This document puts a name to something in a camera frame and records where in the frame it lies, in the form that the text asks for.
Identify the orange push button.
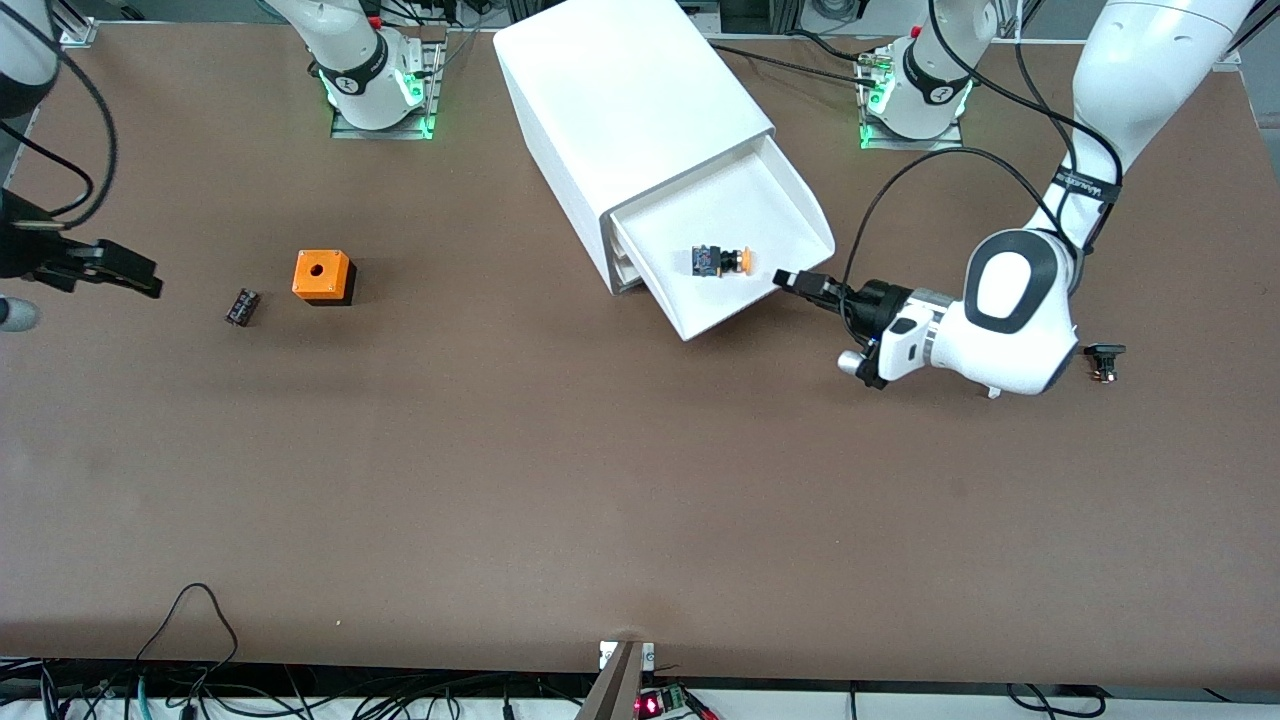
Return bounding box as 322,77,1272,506
692,243,757,280

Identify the white drawer holding button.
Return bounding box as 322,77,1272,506
608,135,836,343

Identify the white drawer cabinet housing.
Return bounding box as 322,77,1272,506
493,0,776,296

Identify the orange box with hole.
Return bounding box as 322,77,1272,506
292,249,357,307

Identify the black part with brass contacts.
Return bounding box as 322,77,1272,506
1084,343,1128,385

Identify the circuit board with red light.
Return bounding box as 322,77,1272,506
633,683,721,720

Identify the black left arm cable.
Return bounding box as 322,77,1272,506
843,0,1123,333

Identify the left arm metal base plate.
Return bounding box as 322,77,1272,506
857,45,966,153

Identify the black cable on table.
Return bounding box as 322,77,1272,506
705,38,883,89

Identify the aluminium frame profile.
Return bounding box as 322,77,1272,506
45,0,98,48
1205,0,1280,69

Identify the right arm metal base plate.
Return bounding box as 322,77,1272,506
330,25,438,141

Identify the black looped cable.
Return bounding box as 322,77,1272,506
133,583,239,720

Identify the metal camera post bracket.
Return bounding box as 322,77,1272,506
575,640,656,720

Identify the black floor cable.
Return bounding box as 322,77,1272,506
1005,683,1107,720

